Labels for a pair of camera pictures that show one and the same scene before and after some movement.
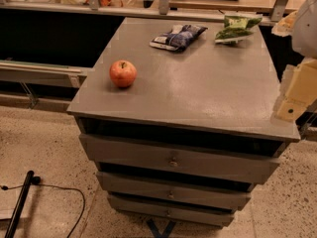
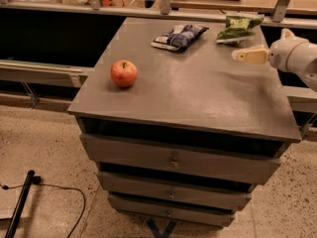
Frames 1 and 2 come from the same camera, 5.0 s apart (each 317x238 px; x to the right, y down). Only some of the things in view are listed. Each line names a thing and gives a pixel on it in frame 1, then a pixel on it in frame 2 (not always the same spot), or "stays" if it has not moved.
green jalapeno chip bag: x=237 y=28 stays
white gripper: x=306 y=29 to x=283 y=55
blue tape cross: x=166 y=231 stays
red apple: x=123 y=72 stays
